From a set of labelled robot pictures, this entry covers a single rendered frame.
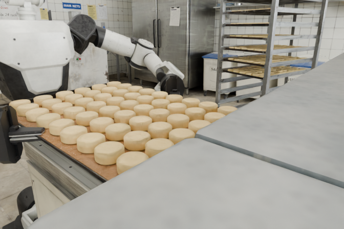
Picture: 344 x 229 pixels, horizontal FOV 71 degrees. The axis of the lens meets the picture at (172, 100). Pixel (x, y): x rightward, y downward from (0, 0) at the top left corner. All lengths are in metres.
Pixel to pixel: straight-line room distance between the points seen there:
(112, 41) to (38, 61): 0.33
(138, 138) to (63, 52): 0.63
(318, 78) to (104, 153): 0.33
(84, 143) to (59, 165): 0.20
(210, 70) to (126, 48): 3.27
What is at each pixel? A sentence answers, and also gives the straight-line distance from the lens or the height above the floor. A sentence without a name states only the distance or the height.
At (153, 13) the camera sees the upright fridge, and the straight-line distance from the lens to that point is 4.75.
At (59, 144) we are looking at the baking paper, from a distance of 0.51.
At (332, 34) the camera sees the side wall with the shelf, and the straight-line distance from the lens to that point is 4.35.
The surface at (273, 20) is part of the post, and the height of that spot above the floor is 1.25.
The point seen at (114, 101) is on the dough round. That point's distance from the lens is 0.68.
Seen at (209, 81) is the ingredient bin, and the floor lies 0.30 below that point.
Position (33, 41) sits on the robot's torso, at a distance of 0.96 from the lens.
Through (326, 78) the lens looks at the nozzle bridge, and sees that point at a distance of 0.18.
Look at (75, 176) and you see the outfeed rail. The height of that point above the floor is 0.90.
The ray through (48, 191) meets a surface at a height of 0.80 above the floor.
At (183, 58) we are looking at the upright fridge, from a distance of 4.31.
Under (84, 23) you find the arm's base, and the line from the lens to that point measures 1.12.
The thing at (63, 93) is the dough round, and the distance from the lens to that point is 0.80.
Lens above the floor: 1.21
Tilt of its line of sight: 17 degrees down
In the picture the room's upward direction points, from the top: straight up
